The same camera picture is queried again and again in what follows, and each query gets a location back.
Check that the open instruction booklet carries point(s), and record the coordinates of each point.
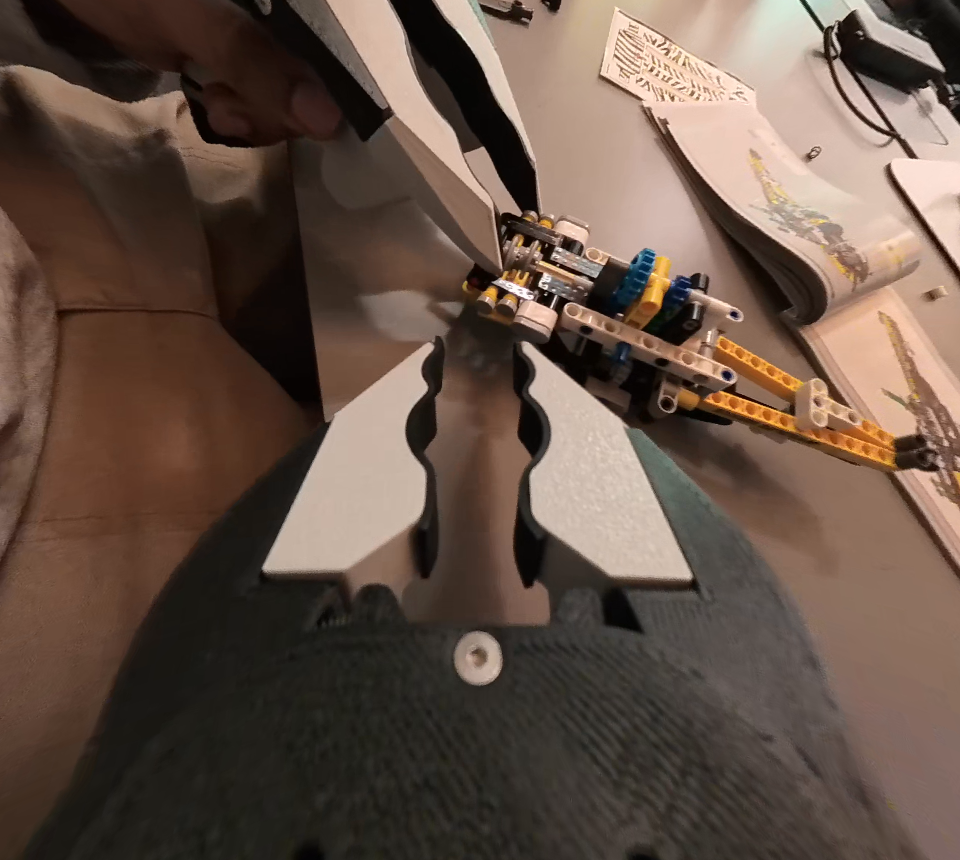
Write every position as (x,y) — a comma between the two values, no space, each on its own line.
(787,192)

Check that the white rounded board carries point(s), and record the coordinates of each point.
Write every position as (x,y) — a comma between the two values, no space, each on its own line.
(930,199)

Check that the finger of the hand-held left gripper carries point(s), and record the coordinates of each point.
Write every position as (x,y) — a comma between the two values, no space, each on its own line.
(405,94)
(457,34)

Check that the yellow black lego model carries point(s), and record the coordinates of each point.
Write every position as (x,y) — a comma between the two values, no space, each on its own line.
(637,342)

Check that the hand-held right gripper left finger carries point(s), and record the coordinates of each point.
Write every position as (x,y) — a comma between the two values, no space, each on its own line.
(352,492)

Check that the printed sticker sheet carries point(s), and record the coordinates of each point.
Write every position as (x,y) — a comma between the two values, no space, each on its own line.
(675,61)

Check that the black power adapter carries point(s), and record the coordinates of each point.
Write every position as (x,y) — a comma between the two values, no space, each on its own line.
(889,49)

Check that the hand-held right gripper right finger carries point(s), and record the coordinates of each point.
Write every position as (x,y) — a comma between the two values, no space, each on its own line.
(600,500)

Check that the long black lego blade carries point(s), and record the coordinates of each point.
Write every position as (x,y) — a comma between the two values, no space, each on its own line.
(502,7)

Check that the person's left hand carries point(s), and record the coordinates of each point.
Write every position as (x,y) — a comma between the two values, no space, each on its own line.
(255,94)

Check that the grey cloth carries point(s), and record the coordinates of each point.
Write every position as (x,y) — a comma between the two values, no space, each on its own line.
(22,365)

